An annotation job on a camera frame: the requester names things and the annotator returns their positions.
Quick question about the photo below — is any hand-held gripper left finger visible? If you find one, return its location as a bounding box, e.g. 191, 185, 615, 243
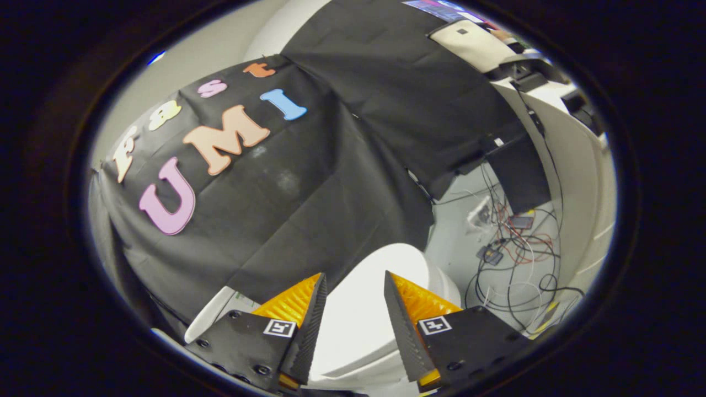
184, 272, 328, 393

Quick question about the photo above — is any white ceramic toilet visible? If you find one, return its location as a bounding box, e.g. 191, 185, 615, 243
185, 243, 462, 395

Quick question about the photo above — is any beige flat case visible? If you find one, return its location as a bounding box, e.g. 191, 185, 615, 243
429, 19, 517, 73

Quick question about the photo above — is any white toilet lid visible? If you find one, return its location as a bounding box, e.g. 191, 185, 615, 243
309, 243, 432, 382

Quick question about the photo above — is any white toilet tank cover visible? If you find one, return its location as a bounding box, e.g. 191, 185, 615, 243
185, 286, 239, 344

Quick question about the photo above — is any tangle of thin cables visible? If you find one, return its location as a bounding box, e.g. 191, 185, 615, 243
462, 163, 586, 332

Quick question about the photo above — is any black box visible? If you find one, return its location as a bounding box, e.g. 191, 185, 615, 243
484, 135, 552, 217

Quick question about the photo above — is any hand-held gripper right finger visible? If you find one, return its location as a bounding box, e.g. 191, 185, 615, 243
383, 270, 534, 393

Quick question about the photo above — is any white curved desk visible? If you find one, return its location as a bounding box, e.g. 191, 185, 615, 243
490, 50, 617, 290

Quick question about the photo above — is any black backdrop cloth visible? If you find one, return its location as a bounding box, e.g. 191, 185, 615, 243
91, 0, 530, 338

